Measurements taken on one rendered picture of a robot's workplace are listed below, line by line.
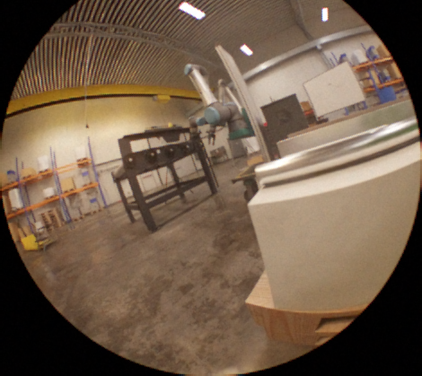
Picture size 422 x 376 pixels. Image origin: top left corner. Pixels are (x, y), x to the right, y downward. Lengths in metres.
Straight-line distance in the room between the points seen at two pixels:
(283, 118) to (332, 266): 1.16
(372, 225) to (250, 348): 0.50
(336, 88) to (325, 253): 4.93
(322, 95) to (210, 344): 5.27
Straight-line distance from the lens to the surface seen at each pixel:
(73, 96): 8.86
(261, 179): 0.17
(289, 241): 0.15
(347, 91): 4.95
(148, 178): 11.57
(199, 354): 0.61
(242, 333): 0.60
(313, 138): 0.47
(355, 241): 0.16
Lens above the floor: 0.55
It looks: 2 degrees down
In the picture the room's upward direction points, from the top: 19 degrees counter-clockwise
